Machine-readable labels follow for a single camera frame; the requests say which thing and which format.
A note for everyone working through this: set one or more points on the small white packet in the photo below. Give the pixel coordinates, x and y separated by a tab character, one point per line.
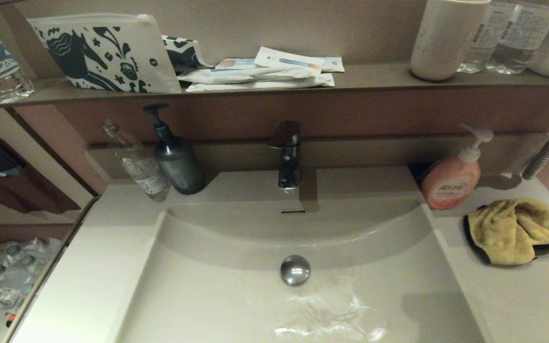
334	64

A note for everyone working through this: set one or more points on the small white horse print pouch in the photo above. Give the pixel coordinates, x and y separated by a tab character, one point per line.
184	52

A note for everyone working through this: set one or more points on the empty clear plastic bottle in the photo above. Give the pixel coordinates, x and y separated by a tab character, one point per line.
146	174

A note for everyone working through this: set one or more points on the chrome drain stopper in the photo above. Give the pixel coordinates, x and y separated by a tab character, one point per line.
295	270

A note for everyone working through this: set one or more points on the shrink-wrapped water bottle pack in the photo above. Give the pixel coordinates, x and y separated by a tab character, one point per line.
12	276

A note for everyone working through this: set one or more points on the flat white packet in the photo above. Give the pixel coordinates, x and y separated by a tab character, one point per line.
255	85

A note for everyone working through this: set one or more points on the yellow cloth with black backing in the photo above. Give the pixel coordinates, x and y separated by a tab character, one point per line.
513	228

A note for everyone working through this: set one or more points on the large white horse print pouch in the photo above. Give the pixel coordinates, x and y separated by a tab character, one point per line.
111	52

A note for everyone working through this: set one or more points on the pink soap pump bottle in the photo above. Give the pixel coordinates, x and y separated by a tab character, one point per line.
448	186

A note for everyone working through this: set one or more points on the clear water bottle white label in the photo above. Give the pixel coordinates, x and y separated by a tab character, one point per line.
482	43
517	43

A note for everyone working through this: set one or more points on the brown wall shelf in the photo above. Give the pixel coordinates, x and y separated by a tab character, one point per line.
374	76

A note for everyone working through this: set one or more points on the long white wrapped packet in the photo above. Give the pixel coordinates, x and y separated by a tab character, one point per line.
236	75

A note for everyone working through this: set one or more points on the white packet peach print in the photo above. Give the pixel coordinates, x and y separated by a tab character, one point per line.
236	64

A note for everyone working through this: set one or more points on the chrome faucet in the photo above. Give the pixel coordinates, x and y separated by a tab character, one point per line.
289	166

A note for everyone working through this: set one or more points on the white sink basin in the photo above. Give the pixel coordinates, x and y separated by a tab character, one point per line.
208	295

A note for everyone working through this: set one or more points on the dark grey pump bottle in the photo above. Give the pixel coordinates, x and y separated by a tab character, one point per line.
179	166

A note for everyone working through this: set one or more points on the white packet blue orange stripe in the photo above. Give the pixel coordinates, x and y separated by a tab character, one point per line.
289	61

